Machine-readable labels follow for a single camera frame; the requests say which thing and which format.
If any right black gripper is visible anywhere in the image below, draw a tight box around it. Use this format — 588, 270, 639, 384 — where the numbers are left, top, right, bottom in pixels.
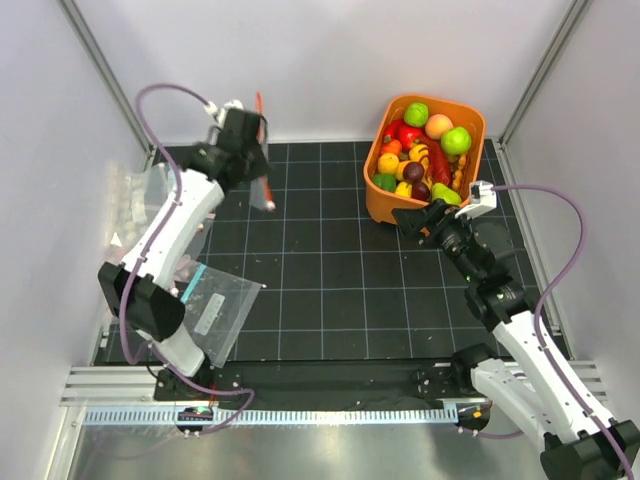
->
392, 198, 480, 285

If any orange zipper clear bag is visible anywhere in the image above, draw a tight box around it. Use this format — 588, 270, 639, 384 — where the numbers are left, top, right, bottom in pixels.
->
250, 91, 276, 212

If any green apple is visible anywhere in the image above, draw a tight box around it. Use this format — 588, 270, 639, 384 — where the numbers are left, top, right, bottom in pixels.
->
403, 102, 430, 128
440, 126, 472, 156

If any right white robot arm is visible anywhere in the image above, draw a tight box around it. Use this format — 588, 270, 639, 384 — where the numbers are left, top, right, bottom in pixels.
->
392, 194, 639, 479

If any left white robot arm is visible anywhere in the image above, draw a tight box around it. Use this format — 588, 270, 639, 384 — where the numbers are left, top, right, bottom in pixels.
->
98, 101, 275, 400

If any green apple top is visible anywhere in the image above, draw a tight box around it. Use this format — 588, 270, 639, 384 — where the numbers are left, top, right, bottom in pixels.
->
403, 102, 430, 128

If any clear bag white label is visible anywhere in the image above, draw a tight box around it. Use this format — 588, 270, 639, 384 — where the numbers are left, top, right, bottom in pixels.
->
177, 261, 262, 368

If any dark red plum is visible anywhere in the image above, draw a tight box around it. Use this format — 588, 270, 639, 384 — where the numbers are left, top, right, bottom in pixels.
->
411, 181, 431, 202

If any green pear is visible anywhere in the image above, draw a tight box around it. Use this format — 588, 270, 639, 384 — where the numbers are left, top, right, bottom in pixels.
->
431, 183, 462, 206

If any dark purple plum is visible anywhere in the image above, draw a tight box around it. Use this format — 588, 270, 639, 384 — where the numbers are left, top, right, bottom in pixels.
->
403, 161, 425, 184

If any orange plastic basket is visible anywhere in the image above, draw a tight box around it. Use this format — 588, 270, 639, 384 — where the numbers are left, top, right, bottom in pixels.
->
363, 94, 486, 224

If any green bell pepper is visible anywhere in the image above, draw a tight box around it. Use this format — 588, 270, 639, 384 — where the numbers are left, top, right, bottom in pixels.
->
372, 173, 397, 193

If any red chili pepper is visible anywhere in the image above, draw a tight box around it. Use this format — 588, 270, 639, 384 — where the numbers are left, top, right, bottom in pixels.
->
423, 136, 452, 187

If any yellow orange fruit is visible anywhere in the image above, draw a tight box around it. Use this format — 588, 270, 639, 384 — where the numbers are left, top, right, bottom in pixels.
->
377, 153, 399, 176

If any small orange pumpkin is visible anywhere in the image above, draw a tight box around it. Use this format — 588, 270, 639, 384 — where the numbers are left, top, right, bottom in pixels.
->
380, 139, 402, 156

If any peach fruit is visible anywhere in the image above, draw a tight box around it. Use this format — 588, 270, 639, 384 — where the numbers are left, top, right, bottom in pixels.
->
424, 114, 454, 140

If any black grid mat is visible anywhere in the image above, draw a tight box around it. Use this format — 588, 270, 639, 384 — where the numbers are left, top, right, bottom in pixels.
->
92, 139, 574, 364

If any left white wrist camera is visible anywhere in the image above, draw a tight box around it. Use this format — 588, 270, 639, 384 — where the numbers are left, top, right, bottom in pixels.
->
204, 100, 244, 126

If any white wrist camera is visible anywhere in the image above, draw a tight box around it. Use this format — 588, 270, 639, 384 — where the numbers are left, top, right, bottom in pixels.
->
455, 180, 497, 219
204, 100, 244, 126

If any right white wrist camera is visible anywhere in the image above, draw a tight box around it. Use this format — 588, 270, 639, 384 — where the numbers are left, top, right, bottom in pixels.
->
455, 180, 497, 219

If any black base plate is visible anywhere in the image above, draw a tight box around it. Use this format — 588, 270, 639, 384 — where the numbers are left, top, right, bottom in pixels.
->
153, 360, 481, 404

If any left aluminium frame post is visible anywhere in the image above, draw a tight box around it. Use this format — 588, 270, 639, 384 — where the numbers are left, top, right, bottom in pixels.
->
57, 0, 151, 155

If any aluminium frame post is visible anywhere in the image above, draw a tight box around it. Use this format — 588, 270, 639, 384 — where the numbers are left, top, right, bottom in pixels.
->
498, 0, 594, 149
57, 0, 151, 155

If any slotted cable duct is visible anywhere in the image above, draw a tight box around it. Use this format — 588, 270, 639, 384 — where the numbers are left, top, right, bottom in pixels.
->
84, 405, 458, 427

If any right aluminium frame post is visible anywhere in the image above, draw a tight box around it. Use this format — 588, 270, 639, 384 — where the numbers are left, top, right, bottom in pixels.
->
498, 0, 594, 149

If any aluminium front rail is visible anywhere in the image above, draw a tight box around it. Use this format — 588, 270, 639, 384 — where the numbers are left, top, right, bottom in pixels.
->
59, 364, 166, 407

